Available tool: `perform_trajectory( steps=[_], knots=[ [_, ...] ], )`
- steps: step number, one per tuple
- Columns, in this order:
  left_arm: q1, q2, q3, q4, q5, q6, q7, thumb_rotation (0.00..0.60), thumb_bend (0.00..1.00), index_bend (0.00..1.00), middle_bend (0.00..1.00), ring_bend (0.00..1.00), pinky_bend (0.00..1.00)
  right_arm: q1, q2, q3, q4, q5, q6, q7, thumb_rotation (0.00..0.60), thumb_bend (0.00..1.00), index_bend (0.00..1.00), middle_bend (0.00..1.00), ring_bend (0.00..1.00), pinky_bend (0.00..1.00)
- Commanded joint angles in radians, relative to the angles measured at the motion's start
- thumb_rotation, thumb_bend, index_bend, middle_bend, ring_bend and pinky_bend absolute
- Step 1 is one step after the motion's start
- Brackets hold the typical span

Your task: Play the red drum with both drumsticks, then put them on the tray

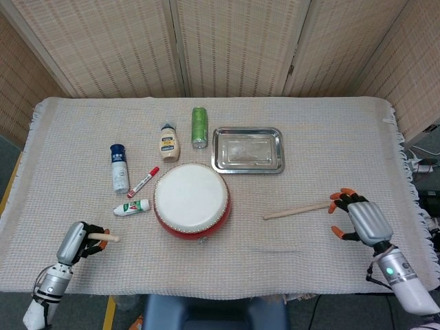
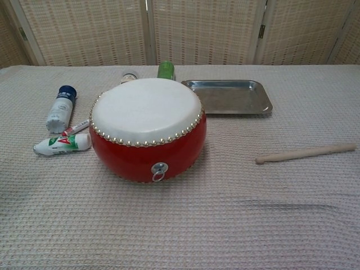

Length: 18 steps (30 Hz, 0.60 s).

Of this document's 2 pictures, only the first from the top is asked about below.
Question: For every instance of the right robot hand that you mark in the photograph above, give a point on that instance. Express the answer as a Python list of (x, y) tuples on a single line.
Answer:
[(369, 223)]

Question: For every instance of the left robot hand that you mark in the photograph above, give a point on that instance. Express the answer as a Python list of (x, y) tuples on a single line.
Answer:
[(70, 244)]

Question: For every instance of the wooden drumstick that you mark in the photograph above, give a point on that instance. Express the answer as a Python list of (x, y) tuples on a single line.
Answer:
[(110, 238), (295, 211)]

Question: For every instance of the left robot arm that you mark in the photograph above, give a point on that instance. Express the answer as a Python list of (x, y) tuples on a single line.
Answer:
[(51, 285)]

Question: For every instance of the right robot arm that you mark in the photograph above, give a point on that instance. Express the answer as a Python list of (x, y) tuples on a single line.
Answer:
[(402, 282)]

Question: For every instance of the red drum with white skin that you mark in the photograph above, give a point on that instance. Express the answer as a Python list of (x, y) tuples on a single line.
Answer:
[(190, 196)]

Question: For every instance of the stainless steel tray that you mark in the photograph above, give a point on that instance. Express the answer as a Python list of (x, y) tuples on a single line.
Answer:
[(247, 151)]

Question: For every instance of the black box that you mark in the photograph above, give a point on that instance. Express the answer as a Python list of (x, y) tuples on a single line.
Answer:
[(431, 203)]

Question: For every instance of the white and green small bottle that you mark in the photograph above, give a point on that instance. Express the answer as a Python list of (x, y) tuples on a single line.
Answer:
[(132, 207)]

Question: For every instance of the white power strip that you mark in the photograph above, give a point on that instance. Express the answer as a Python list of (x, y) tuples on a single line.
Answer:
[(424, 168)]

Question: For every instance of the white bottle with blue cap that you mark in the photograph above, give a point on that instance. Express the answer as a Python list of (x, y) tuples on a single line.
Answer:
[(119, 172)]

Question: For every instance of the red and white marker pen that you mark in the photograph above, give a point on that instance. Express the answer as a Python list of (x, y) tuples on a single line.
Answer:
[(142, 183)]

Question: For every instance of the beige woven tablecloth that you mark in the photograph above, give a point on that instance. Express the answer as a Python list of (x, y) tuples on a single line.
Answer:
[(275, 268)]

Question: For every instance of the beige mayonnaise squeeze bottle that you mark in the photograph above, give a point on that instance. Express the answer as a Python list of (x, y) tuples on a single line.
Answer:
[(169, 146)]

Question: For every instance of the blue chair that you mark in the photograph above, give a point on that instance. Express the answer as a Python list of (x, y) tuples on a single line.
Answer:
[(213, 313)]

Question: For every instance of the green drink can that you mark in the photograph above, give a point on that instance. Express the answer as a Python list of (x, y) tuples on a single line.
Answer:
[(199, 127)]

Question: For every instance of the woven folding screen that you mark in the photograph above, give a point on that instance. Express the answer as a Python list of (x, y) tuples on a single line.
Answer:
[(103, 44)]

